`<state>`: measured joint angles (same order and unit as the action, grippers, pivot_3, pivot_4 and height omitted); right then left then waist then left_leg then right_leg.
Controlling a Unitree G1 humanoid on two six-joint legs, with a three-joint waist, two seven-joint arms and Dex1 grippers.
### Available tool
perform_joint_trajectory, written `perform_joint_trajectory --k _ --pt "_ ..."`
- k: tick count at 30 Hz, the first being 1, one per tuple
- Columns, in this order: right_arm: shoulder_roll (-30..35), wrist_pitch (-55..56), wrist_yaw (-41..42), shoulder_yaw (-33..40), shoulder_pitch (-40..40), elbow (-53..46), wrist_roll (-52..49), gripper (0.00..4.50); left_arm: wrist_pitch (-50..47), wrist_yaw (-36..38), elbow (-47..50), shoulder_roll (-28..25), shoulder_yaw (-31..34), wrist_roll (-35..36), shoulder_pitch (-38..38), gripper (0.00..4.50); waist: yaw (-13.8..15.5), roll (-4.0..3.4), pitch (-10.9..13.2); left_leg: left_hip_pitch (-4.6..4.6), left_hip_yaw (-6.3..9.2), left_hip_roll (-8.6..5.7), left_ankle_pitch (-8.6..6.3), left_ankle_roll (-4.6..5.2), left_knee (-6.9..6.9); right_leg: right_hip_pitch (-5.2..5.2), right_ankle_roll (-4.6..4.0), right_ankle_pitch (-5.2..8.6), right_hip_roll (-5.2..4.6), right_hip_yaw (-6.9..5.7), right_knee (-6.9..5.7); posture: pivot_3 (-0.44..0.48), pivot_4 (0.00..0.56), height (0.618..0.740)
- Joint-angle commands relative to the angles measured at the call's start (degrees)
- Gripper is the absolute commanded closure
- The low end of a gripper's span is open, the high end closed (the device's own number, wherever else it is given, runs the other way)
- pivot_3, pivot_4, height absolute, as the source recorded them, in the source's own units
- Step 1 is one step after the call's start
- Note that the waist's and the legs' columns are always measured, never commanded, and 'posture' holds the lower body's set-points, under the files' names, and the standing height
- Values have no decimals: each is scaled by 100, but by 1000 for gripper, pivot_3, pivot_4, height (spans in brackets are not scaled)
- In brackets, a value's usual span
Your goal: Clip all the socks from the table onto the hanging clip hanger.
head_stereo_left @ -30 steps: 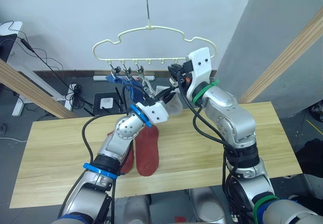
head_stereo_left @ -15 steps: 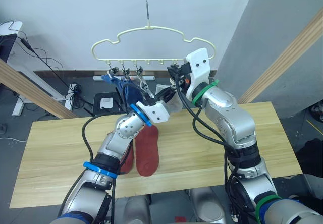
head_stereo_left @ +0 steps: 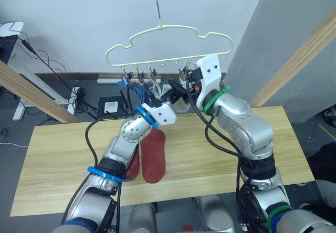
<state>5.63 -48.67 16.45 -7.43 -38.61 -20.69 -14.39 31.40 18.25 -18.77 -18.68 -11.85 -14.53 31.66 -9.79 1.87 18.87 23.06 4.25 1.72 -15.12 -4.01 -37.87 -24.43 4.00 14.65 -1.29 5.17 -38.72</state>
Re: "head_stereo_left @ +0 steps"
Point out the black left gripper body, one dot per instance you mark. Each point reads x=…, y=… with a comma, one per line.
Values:
x=166, y=97

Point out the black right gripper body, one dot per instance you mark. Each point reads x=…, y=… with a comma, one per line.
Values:
x=194, y=82

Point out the cream white sock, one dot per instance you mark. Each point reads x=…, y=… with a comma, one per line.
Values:
x=181, y=107

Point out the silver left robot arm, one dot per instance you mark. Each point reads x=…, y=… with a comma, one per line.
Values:
x=131, y=134

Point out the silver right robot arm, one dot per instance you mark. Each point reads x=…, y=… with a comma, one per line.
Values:
x=244, y=128

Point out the cream plastic clip hanger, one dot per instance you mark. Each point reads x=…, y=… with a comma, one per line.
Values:
x=168, y=59

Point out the white striped sock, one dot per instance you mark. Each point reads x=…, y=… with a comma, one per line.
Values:
x=163, y=88

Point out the blue sock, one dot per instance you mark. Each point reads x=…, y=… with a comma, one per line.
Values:
x=136, y=91

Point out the black router with antennas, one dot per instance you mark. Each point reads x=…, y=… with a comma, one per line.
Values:
x=110, y=107

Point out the red sock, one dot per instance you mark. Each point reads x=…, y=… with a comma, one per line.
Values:
x=153, y=159
x=133, y=168

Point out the white floor power strip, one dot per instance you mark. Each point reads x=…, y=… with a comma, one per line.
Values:
x=73, y=99

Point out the light wooden beam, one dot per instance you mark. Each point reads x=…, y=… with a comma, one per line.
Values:
x=294, y=59
x=29, y=91

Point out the grey rounded shape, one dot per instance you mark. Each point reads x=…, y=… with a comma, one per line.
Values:
x=143, y=217
x=215, y=213

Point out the wooden table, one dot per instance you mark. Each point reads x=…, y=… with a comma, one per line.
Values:
x=65, y=159

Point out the small red object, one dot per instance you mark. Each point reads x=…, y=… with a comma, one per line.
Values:
x=187, y=229

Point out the dark shoes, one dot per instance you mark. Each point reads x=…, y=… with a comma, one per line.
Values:
x=330, y=117

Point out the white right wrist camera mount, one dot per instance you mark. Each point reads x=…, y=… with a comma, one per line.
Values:
x=210, y=73

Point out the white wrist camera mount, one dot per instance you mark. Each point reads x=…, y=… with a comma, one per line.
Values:
x=210, y=73
x=163, y=115

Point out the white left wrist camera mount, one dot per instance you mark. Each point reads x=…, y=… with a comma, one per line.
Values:
x=163, y=115

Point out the white desk frame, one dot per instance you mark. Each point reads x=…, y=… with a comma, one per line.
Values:
x=18, y=59

